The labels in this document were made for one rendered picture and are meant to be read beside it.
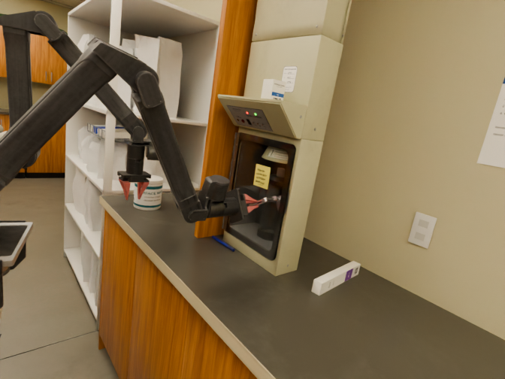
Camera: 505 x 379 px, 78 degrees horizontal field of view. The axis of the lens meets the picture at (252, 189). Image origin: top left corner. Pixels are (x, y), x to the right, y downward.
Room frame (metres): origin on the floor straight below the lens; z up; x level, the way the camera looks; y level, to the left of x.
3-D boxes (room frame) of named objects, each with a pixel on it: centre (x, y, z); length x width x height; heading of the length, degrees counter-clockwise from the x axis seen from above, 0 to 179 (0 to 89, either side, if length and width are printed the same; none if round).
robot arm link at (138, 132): (1.11, 0.40, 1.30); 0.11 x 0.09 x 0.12; 118
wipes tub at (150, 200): (1.47, 0.51, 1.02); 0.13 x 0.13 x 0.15
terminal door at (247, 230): (1.08, -0.01, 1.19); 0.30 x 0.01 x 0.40; 41
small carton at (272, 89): (1.01, -0.01, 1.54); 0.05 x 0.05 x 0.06; 38
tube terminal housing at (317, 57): (1.17, -0.11, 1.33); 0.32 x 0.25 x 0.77; 42
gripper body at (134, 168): (1.09, 0.43, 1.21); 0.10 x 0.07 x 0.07; 132
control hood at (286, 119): (1.05, 0.03, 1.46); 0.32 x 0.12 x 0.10; 42
